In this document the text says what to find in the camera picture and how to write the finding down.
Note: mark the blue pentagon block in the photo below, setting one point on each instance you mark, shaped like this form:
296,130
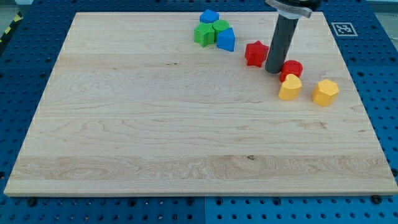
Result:
209,16

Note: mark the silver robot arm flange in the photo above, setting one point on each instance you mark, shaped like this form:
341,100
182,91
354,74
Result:
294,9

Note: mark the yellow heart block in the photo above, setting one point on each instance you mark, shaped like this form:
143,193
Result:
290,88

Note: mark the red star block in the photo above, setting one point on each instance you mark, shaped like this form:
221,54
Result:
256,54

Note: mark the blue wedge block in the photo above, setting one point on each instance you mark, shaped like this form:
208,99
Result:
226,40

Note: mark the black bolt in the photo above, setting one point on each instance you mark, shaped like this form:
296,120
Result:
31,202
376,199

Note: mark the black bolt right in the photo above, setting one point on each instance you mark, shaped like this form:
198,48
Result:
376,199

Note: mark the green star block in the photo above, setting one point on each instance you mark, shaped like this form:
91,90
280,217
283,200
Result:
204,34

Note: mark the light wooden board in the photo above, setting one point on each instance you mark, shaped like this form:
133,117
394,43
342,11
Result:
134,108

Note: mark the black bolt left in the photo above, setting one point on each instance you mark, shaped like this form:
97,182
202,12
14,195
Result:
31,202

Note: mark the yellow hexagon block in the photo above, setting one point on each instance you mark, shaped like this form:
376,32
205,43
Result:
325,92

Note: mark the red cylinder block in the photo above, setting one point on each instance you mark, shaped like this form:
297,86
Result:
290,67

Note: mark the white fiducial marker tag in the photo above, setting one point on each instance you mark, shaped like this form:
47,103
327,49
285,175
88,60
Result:
344,29

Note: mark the green cylinder block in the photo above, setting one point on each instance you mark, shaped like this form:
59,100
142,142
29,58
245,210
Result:
219,26

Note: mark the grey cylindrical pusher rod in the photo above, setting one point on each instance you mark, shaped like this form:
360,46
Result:
280,44

